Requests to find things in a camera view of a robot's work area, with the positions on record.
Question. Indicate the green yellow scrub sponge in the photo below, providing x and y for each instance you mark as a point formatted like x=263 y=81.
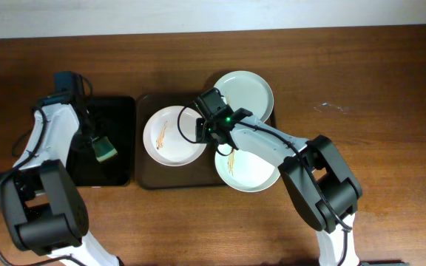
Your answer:
x=103 y=149

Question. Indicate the black rectangular water tray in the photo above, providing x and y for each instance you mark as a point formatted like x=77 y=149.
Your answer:
x=114 y=117

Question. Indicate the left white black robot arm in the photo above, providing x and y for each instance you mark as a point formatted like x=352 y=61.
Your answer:
x=41 y=206

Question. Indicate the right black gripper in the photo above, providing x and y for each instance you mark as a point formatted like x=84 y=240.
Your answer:
x=201 y=129

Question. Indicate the white plate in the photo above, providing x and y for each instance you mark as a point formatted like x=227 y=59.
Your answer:
x=244 y=89
x=243 y=170
x=164 y=143

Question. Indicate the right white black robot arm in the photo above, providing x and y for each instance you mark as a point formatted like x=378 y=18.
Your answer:
x=319 y=182

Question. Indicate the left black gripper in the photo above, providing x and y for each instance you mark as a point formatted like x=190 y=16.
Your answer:
x=88 y=135

